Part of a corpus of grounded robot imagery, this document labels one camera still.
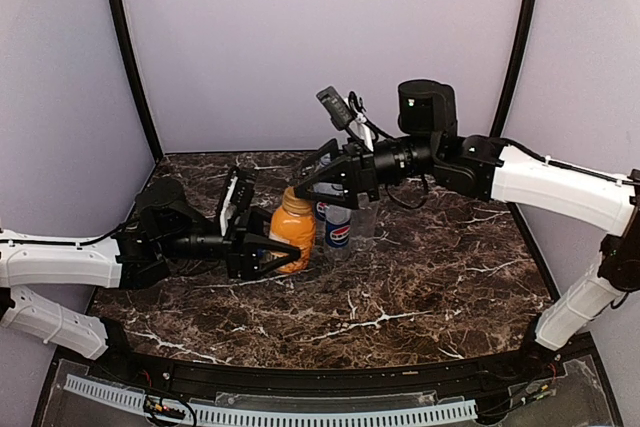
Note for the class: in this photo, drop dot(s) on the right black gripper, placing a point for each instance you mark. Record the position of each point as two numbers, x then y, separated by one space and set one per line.
356 171

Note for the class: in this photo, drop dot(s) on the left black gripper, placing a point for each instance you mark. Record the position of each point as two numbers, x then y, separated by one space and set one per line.
241 251

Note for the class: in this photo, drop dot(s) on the orange juice bottle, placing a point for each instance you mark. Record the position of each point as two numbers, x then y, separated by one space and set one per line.
294 223

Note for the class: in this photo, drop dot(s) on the clear plastic bottle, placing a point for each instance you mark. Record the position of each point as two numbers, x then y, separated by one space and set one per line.
363 223

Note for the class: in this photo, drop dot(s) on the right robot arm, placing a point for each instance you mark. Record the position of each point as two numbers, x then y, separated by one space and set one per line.
487 169

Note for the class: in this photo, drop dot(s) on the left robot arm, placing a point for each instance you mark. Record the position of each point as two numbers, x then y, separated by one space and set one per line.
136 255

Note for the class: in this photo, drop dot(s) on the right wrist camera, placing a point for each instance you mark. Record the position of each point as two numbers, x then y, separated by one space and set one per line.
346 118

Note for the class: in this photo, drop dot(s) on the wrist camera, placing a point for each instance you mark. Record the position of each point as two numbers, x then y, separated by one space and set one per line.
236 197
346 118

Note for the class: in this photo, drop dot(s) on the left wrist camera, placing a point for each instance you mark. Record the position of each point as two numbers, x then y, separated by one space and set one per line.
236 197

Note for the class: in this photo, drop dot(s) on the black front rail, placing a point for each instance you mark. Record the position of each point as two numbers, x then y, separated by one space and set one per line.
484 376

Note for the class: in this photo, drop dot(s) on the white slotted cable duct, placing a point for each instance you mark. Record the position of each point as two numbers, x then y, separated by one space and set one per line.
135 401

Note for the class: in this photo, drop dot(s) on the right black frame post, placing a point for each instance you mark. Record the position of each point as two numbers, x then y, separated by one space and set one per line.
516 58

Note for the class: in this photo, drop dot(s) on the black frame post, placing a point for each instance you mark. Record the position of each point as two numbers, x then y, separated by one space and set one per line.
134 79
516 58

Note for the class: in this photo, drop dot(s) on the left black frame post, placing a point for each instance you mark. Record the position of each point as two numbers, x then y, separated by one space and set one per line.
134 79

